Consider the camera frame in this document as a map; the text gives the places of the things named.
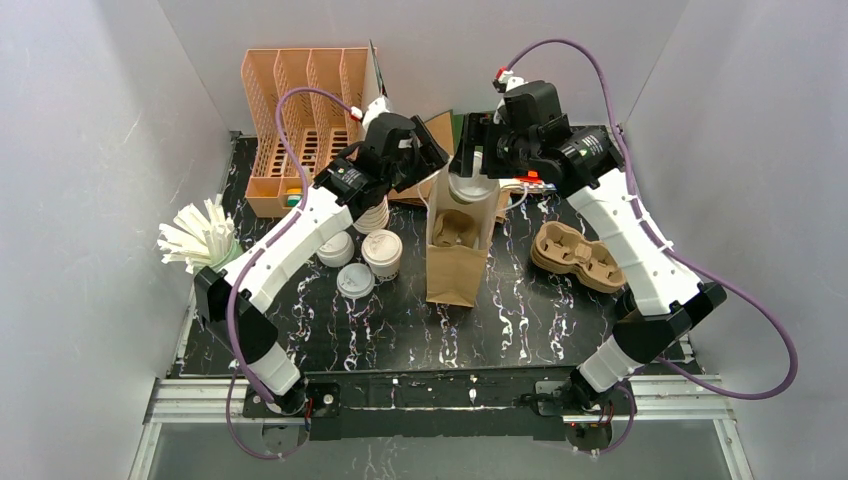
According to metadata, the loose white lid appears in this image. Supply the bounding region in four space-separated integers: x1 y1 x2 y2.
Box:
336 263 375 300

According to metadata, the single paper cup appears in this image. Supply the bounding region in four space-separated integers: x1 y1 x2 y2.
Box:
361 229 403 281

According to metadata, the green yellow small item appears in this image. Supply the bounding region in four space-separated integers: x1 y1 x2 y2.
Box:
285 188 303 208

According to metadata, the stack of white lids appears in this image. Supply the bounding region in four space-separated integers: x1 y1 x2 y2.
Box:
317 231 355 268

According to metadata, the cardboard two-cup carrier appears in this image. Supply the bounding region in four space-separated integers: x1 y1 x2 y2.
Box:
531 221 627 294

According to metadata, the single white lid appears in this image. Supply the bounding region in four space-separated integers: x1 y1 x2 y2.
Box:
361 229 403 265

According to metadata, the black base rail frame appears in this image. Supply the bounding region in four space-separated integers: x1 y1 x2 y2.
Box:
145 367 752 479

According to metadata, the tan paper bag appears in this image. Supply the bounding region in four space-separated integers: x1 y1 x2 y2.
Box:
425 167 510 308

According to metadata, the green cup holder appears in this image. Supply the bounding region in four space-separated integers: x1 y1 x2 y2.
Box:
194 240 244 273

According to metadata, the brown kraft paper bag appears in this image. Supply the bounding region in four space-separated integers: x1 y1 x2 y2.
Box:
387 172 438 206

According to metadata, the green paper cup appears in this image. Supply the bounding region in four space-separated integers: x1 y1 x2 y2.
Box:
448 151 501 204

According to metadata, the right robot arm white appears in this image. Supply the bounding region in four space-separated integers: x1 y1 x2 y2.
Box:
448 77 727 405

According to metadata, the pink desk file organizer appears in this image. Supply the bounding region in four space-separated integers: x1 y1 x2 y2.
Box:
241 47 368 218

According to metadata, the white folder in organizer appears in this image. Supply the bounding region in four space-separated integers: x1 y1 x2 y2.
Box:
362 40 391 109

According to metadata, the dark green paper bag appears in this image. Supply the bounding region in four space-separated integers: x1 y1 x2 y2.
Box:
425 110 495 161

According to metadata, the white wrapped straws bundle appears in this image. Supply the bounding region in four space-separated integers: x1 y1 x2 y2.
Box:
156 194 238 274

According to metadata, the stack of paper cups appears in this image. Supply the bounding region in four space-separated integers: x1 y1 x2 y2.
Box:
353 196 390 235

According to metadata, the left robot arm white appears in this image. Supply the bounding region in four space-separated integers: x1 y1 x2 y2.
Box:
194 113 449 415

